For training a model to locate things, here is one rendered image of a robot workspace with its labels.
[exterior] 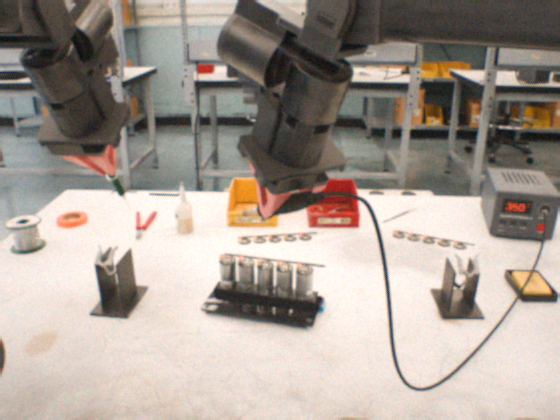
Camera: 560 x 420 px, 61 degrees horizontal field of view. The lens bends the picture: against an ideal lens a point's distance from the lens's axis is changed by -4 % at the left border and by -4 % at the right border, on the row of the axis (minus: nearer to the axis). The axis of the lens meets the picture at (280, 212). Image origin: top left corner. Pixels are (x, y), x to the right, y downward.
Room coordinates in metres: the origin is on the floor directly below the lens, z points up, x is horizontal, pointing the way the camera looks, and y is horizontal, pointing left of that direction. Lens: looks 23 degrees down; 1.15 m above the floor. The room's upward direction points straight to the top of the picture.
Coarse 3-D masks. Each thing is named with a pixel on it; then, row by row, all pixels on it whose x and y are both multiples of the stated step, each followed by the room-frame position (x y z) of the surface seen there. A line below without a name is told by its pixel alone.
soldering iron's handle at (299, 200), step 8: (296, 192) 0.49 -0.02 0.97; (304, 192) 0.47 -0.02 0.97; (312, 192) 0.47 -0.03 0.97; (320, 192) 0.45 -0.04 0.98; (288, 200) 0.49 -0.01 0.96; (296, 200) 0.48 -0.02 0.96; (304, 200) 0.47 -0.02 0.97; (312, 200) 0.46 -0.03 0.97; (320, 200) 0.45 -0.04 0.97; (280, 208) 0.50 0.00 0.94; (288, 208) 0.49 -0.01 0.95; (296, 208) 0.48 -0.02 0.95; (304, 208) 0.48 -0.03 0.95; (272, 216) 0.55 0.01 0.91
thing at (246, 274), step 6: (240, 270) 0.61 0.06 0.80; (246, 270) 0.61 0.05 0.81; (252, 270) 0.61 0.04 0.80; (240, 276) 0.61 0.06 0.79; (246, 276) 0.61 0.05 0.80; (252, 276) 0.61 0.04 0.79; (240, 282) 0.61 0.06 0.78; (246, 282) 0.61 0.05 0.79; (252, 282) 0.61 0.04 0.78; (240, 288) 0.61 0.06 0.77; (246, 288) 0.61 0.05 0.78; (252, 288) 0.61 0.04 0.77
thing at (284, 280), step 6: (276, 270) 0.60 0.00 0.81; (276, 276) 0.60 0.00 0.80; (282, 276) 0.59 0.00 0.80; (288, 276) 0.59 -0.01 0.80; (276, 282) 0.60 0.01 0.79; (282, 282) 0.59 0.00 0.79; (288, 282) 0.59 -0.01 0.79; (276, 288) 0.60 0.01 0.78; (282, 288) 0.59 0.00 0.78; (288, 288) 0.59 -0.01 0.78; (276, 294) 0.60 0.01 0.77; (282, 294) 0.59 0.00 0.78; (288, 294) 0.59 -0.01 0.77
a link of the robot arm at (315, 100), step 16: (288, 48) 0.46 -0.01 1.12; (304, 48) 0.46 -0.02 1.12; (272, 64) 0.47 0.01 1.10; (288, 64) 0.48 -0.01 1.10; (304, 64) 0.44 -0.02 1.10; (320, 64) 0.45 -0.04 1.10; (336, 64) 0.44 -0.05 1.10; (272, 80) 0.47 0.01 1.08; (288, 80) 0.46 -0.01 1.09; (304, 80) 0.44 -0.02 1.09; (320, 80) 0.43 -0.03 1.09; (336, 80) 0.44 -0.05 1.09; (288, 96) 0.45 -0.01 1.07; (304, 96) 0.44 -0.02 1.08; (320, 96) 0.44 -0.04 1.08; (336, 96) 0.44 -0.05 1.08; (288, 112) 0.45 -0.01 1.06; (304, 112) 0.44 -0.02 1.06; (320, 112) 0.44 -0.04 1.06; (336, 112) 0.46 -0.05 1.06
